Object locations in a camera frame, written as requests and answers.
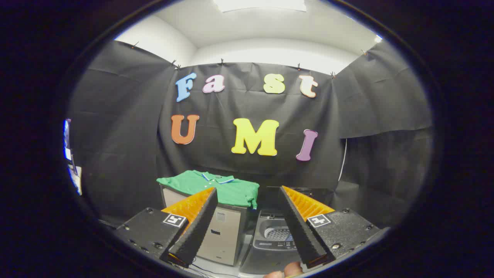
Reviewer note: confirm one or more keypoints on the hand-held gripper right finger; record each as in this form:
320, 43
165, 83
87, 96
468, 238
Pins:
299, 231

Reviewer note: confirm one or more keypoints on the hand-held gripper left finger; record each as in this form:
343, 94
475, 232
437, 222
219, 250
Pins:
198, 227

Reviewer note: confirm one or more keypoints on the grey washing machine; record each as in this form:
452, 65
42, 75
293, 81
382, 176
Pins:
270, 249

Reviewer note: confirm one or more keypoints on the dark washing machine lid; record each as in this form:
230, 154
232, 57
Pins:
270, 199

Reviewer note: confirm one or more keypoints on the green polo shirt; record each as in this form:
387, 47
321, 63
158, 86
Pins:
231, 193

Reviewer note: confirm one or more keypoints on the beige cabinet with dark sides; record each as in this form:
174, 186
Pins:
227, 239

